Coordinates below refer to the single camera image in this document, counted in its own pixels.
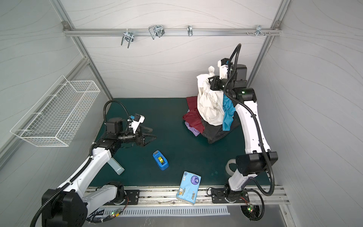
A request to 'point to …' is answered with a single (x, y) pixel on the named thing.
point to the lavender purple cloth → (195, 132)
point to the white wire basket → (56, 117)
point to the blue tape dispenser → (161, 161)
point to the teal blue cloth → (229, 110)
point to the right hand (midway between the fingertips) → (211, 75)
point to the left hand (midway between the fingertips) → (155, 131)
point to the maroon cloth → (193, 117)
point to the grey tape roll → (227, 167)
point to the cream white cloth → (210, 102)
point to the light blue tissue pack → (188, 187)
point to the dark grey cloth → (214, 134)
